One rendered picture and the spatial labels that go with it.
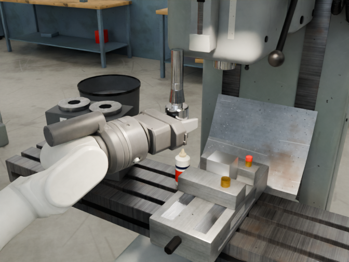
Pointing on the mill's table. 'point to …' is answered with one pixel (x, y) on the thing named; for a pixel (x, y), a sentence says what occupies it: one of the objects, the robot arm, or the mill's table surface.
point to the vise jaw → (211, 187)
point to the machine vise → (205, 216)
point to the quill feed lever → (277, 58)
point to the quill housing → (231, 29)
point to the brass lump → (225, 182)
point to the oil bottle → (181, 164)
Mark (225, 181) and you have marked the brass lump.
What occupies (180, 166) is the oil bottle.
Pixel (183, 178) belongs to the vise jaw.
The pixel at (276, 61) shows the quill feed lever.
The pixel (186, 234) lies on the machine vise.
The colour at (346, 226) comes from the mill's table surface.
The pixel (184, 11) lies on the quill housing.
